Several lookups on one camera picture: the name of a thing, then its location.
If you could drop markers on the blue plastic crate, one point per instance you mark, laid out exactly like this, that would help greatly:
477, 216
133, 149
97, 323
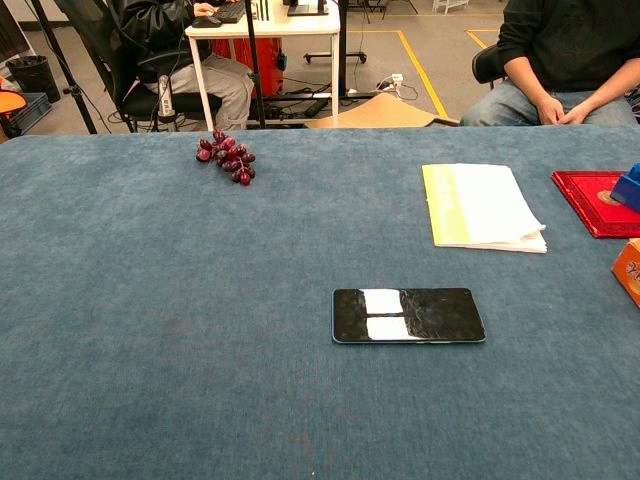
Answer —
36, 111

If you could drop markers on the person black jacket grey trousers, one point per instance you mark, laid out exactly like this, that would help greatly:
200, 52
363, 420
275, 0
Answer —
150, 25

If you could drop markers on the red cabinet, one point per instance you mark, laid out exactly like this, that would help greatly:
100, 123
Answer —
265, 60

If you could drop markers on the bunch of dark red grapes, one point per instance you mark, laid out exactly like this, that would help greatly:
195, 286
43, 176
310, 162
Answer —
227, 155

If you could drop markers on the red tray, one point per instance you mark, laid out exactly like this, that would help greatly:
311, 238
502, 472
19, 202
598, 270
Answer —
585, 200

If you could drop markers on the black keyboard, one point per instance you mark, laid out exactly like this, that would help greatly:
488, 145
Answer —
230, 11

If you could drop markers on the orange cardboard box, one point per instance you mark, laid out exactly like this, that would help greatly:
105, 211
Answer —
631, 272

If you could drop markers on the black wheeled stand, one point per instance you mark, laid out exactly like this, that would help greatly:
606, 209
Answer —
343, 45

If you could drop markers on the white metal rack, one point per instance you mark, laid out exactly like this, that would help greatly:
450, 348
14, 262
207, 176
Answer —
460, 5

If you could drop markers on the black trash bin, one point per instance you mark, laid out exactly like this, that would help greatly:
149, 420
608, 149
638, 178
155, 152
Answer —
32, 75

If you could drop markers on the blue velvet tablecloth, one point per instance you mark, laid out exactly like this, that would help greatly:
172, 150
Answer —
150, 300

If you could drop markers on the black power strip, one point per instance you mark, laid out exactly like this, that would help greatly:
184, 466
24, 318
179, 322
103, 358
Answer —
316, 107

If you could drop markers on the black office chair with armrest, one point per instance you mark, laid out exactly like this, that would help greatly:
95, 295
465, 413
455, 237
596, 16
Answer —
150, 102

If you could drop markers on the blue box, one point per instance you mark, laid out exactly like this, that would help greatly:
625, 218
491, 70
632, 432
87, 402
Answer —
630, 192

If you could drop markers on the white notebook with yellow edge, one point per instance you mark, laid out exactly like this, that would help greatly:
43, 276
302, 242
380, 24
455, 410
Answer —
480, 205

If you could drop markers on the white power strip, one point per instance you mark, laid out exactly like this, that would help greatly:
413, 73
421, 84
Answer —
397, 78

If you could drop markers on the person black sweater blue jeans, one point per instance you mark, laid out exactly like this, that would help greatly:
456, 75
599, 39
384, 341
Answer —
560, 45

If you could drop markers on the orange round object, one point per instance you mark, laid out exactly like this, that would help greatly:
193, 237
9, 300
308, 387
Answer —
10, 100

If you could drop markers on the smartphone black screen blue back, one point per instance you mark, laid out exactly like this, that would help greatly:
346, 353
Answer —
440, 315

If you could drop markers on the black computer mouse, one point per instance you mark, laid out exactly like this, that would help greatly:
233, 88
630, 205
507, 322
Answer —
206, 22

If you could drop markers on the black tripod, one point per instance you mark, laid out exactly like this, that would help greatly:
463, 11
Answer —
75, 92

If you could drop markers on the white desk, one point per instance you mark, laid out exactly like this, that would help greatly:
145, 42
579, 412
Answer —
280, 25

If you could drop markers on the black vertical pole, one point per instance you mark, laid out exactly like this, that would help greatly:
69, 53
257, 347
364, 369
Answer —
255, 60

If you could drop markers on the brown cardboard sheet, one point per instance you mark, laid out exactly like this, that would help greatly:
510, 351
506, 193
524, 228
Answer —
380, 112

